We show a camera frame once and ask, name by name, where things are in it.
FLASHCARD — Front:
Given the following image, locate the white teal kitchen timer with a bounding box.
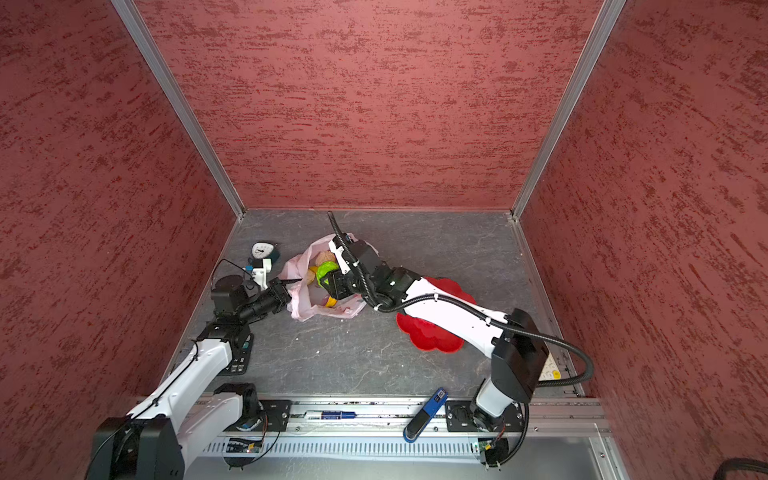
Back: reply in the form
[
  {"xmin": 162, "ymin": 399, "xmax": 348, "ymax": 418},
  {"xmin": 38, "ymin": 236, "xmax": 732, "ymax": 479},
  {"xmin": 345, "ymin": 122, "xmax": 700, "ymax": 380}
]
[{"xmin": 248, "ymin": 241, "xmax": 280, "ymax": 269}]

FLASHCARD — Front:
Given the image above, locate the aluminium corner post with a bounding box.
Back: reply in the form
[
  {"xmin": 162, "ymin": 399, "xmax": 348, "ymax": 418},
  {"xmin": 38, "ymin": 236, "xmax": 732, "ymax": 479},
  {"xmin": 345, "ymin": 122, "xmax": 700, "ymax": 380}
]
[
  {"xmin": 111, "ymin": 0, "xmax": 247, "ymax": 221},
  {"xmin": 511, "ymin": 0, "xmax": 626, "ymax": 222}
]

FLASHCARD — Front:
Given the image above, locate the cream yellow calculator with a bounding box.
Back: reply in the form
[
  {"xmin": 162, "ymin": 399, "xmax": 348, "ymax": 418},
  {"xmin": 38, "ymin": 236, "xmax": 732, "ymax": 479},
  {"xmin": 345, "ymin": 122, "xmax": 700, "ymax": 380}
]
[{"xmin": 539, "ymin": 353, "xmax": 563, "ymax": 382}]

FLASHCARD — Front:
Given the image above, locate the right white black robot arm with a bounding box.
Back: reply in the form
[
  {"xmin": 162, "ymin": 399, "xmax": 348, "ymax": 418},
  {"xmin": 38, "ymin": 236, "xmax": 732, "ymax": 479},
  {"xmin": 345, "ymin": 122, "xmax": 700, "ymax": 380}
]
[{"xmin": 318, "ymin": 236, "xmax": 549, "ymax": 419}]

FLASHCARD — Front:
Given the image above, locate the aluminium front rail frame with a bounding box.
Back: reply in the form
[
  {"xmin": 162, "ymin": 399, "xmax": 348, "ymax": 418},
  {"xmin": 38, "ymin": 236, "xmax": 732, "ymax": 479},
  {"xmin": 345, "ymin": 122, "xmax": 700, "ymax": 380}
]
[{"xmin": 197, "ymin": 396, "xmax": 628, "ymax": 479}]

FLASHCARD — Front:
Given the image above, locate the black calculator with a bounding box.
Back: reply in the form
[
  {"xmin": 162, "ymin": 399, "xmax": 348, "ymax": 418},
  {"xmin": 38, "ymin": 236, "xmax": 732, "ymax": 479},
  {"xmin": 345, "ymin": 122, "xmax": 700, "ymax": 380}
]
[{"xmin": 219, "ymin": 333, "xmax": 254, "ymax": 377}]

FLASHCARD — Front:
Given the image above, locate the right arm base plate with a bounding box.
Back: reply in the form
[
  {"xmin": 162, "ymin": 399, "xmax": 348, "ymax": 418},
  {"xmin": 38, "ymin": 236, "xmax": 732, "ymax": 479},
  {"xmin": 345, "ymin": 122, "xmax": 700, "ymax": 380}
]
[{"xmin": 445, "ymin": 400, "xmax": 525, "ymax": 433}]

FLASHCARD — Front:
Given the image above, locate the circuit board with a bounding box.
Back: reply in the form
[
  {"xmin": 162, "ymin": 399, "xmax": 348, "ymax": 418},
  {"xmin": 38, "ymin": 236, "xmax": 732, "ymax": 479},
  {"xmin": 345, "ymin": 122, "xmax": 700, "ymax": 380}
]
[
  {"xmin": 226, "ymin": 437, "xmax": 264, "ymax": 455},
  {"xmin": 477, "ymin": 438, "xmax": 510, "ymax": 467}
]

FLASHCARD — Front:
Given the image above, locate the black corrugated cable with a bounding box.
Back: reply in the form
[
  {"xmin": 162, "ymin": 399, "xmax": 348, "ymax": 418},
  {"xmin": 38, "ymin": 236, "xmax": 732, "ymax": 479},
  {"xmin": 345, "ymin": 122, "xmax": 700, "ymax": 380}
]
[{"xmin": 326, "ymin": 211, "xmax": 595, "ymax": 389}]

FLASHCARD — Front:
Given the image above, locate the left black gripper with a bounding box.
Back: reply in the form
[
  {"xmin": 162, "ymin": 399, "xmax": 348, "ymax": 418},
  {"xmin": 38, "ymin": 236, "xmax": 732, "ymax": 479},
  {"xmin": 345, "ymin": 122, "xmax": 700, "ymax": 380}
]
[{"xmin": 239, "ymin": 277, "xmax": 306, "ymax": 322}]

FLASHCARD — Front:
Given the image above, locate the blue black marker tool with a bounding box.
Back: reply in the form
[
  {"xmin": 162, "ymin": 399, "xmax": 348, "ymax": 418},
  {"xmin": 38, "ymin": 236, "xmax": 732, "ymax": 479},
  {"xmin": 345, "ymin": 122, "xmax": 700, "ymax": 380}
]
[{"xmin": 403, "ymin": 388, "xmax": 447, "ymax": 443}]

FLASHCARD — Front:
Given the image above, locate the green fake apple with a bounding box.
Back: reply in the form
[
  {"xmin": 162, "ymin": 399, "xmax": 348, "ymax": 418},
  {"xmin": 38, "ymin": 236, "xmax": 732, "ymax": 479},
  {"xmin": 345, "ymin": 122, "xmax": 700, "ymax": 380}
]
[{"xmin": 316, "ymin": 261, "xmax": 340, "ymax": 288}]

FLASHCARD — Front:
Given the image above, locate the yellow fake banana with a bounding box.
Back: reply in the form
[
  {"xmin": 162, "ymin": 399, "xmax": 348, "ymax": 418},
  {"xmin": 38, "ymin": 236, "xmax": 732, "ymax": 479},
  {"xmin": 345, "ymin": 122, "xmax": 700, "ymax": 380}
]
[{"xmin": 308, "ymin": 266, "xmax": 337, "ymax": 308}]

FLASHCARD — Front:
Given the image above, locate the right aluminium corner post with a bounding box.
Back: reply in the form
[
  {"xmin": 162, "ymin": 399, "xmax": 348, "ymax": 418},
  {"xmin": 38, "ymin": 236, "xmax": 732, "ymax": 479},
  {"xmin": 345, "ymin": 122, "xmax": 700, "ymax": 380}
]
[{"xmin": 511, "ymin": 0, "xmax": 626, "ymax": 222}]

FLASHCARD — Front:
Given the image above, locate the red flower-shaped bowl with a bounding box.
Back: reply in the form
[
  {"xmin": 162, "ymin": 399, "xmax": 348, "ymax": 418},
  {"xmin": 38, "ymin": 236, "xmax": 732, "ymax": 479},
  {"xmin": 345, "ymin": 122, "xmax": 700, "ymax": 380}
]
[{"xmin": 395, "ymin": 277, "xmax": 476, "ymax": 354}]

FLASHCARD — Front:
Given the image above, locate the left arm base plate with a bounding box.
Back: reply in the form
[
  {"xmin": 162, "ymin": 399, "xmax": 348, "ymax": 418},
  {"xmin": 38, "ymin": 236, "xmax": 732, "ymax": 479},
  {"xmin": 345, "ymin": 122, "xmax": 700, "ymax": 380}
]
[{"xmin": 255, "ymin": 399, "xmax": 293, "ymax": 432}]

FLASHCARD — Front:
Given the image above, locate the beige fake fruit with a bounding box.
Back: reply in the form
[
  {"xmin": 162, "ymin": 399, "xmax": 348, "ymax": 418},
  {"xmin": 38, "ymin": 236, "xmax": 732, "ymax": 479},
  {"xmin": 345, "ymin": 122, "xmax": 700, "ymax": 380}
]
[{"xmin": 314, "ymin": 251, "xmax": 337, "ymax": 267}]

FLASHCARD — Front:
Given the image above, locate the left circuit board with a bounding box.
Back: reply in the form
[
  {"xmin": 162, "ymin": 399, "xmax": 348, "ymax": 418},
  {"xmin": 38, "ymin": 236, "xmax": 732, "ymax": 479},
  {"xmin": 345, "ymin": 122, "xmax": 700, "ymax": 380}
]
[{"xmin": 226, "ymin": 437, "xmax": 264, "ymax": 455}]

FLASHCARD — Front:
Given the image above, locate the left aluminium corner post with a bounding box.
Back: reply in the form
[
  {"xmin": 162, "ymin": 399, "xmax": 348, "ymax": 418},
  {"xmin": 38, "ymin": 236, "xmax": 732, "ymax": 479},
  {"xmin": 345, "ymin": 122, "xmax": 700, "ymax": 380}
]
[{"xmin": 111, "ymin": 0, "xmax": 247, "ymax": 221}]

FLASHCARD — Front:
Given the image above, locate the right circuit board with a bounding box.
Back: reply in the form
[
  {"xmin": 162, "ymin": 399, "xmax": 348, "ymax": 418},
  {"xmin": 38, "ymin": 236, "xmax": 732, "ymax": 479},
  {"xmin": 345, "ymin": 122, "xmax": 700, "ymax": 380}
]
[{"xmin": 477, "ymin": 438, "xmax": 510, "ymax": 467}]

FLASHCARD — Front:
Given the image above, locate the blue pen in rail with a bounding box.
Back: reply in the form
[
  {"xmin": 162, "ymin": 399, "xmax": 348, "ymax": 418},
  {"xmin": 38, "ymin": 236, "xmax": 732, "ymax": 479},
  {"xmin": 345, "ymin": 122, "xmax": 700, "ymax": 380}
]
[{"xmin": 304, "ymin": 410, "xmax": 358, "ymax": 421}]

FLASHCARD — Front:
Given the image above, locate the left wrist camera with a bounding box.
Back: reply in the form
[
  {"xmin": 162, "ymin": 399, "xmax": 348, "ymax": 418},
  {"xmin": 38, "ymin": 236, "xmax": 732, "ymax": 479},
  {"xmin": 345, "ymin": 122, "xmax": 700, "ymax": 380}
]
[{"xmin": 211, "ymin": 274, "xmax": 269, "ymax": 322}]

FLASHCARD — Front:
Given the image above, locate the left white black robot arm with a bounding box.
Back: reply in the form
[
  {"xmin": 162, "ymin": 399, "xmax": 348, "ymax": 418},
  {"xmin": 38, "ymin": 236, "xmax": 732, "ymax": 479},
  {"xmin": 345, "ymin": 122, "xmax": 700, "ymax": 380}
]
[{"xmin": 84, "ymin": 279, "xmax": 291, "ymax": 479}]

